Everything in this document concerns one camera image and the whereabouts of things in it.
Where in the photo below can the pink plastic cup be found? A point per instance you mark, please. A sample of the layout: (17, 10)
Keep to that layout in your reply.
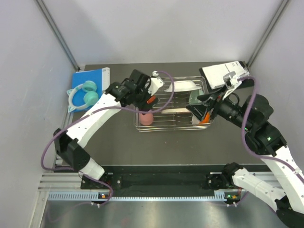
(146, 119)

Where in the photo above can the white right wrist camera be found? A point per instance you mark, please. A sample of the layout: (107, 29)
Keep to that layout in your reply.
(232, 82)

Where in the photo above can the orange ceramic mug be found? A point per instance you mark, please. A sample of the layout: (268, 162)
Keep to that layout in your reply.
(152, 100)

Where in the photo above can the chrome wire dish rack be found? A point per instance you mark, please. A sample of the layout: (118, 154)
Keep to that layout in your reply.
(171, 120)

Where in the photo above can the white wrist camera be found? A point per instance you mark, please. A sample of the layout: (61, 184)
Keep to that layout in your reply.
(155, 83)
(232, 82)

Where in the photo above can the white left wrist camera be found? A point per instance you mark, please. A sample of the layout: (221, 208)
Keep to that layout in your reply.
(155, 83)

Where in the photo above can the pink plate with leaf motif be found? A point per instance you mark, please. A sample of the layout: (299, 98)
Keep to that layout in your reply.
(175, 111)

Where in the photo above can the blue book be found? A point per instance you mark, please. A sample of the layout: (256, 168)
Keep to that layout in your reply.
(101, 77)

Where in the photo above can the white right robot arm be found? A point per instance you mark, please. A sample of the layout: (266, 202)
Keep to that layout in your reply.
(264, 141)

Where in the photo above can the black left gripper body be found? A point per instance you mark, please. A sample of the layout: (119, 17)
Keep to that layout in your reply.
(142, 96)

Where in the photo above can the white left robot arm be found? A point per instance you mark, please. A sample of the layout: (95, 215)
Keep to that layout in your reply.
(70, 143)

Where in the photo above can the white plate blue rim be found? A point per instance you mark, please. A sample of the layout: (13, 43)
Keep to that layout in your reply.
(183, 86)

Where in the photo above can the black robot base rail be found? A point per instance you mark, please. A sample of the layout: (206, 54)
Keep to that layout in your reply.
(211, 177)

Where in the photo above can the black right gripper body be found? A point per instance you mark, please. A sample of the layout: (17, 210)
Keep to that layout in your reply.
(228, 110)

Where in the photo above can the white paper stack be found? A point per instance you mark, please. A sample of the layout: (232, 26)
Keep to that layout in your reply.
(214, 74)

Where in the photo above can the grey slotted cable duct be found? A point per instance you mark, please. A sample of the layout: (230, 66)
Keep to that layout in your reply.
(98, 197)

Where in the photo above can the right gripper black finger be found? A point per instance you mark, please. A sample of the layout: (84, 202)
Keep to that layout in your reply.
(199, 110)
(210, 96)

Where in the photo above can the mint green ceramic bowl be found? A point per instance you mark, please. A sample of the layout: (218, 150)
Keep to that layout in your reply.
(193, 98)

